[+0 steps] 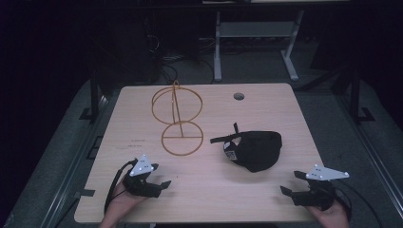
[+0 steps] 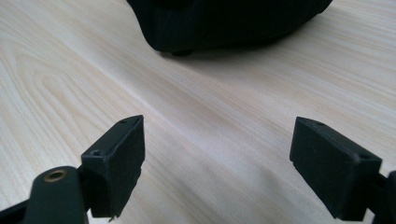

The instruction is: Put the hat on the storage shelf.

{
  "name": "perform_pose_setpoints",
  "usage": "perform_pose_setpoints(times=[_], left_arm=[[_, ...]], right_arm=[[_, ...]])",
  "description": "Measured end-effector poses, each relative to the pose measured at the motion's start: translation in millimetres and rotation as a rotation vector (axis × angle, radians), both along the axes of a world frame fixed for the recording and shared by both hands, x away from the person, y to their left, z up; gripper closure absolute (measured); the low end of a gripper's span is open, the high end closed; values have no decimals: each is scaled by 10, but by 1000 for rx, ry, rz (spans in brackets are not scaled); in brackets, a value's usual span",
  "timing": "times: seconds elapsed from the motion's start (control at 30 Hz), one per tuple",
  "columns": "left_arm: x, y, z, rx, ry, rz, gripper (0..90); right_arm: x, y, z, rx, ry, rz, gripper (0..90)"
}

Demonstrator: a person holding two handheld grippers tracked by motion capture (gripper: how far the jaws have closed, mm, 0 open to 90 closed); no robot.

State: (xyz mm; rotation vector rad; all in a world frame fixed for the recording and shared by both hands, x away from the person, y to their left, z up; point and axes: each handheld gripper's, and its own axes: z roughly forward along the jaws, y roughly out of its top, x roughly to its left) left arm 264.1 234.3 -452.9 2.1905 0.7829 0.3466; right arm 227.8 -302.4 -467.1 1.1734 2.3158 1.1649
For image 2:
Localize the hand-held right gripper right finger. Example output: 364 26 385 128
289 116 383 222

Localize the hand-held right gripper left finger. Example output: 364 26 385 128
80 114 147 218

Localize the black plastic device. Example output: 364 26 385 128
125 0 334 58

